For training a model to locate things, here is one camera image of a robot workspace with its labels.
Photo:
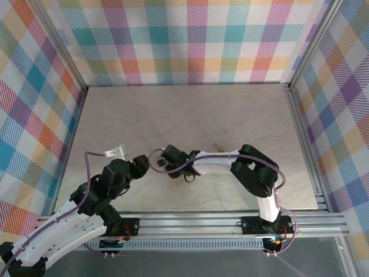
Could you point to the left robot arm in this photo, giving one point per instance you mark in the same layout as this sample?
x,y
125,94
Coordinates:
x,y
72,231

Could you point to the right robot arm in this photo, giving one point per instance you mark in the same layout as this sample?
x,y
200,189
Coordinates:
x,y
213,167

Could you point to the gold padlock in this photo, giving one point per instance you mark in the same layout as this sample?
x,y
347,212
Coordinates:
x,y
220,149

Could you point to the black connector module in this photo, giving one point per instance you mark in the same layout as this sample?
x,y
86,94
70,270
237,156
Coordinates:
x,y
111,243
272,245

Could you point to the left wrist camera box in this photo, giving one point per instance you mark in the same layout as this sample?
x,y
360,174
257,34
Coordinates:
x,y
115,151

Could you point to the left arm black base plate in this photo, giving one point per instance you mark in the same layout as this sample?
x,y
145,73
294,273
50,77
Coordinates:
x,y
132,223

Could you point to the aluminium mounting rail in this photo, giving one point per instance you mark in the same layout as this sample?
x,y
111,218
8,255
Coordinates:
x,y
187,226

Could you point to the aluminium side rail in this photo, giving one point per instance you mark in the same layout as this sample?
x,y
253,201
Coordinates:
x,y
296,115
75,121

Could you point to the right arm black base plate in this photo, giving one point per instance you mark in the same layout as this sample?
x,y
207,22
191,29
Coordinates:
x,y
250,228

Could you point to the aluminium corner post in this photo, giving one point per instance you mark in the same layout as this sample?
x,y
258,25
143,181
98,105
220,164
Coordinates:
x,y
62,49
314,43

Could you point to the aluminium frame bar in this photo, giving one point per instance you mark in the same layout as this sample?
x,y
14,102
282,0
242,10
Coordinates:
x,y
350,259

